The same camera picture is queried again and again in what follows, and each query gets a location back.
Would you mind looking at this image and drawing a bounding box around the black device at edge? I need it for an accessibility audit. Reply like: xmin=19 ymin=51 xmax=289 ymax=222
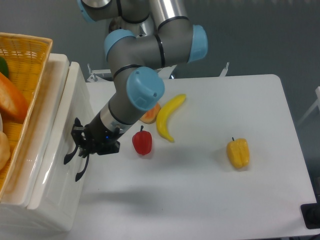
xmin=300 ymin=203 xmax=320 ymax=230

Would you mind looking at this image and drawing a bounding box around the yellow bell pepper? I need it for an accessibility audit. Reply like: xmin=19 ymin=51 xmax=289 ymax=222
xmin=226 ymin=137 xmax=250 ymax=169

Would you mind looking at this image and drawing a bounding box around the pale round bun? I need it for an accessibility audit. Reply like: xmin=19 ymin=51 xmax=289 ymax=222
xmin=0 ymin=131 xmax=11 ymax=170

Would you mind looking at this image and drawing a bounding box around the yellow woven basket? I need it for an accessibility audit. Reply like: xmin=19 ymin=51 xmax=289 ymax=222
xmin=0 ymin=32 xmax=53 ymax=196

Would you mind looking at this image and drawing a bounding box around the yellow banana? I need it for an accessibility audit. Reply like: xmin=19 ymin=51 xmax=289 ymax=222
xmin=156 ymin=93 xmax=187 ymax=143

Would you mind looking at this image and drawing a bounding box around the white drawer cabinet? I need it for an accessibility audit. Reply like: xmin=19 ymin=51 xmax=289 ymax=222
xmin=0 ymin=53 xmax=70 ymax=228

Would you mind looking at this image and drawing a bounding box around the orange baguette bread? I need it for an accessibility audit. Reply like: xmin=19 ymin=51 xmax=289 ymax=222
xmin=0 ymin=73 xmax=29 ymax=124

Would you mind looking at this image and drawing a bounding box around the round bread roll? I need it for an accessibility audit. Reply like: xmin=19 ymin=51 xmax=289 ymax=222
xmin=139 ymin=102 xmax=161 ymax=124

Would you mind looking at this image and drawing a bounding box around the white frame at right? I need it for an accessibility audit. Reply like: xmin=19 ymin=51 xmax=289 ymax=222
xmin=297 ymin=86 xmax=320 ymax=127

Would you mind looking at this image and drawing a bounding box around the white top drawer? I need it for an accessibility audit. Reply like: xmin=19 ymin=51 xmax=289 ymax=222
xmin=27 ymin=62 xmax=94 ymax=231

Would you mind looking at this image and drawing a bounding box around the green vegetable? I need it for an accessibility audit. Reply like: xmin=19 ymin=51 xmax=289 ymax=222
xmin=0 ymin=56 xmax=9 ymax=78

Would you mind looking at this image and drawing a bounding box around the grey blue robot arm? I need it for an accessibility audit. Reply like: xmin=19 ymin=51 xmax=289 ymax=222
xmin=64 ymin=0 xmax=208 ymax=163

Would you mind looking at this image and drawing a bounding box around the red bell pepper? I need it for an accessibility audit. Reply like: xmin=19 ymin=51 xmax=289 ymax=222
xmin=132 ymin=125 xmax=153 ymax=156

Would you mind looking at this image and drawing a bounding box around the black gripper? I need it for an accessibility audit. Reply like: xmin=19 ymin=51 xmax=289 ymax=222
xmin=71 ymin=113 xmax=124 ymax=158

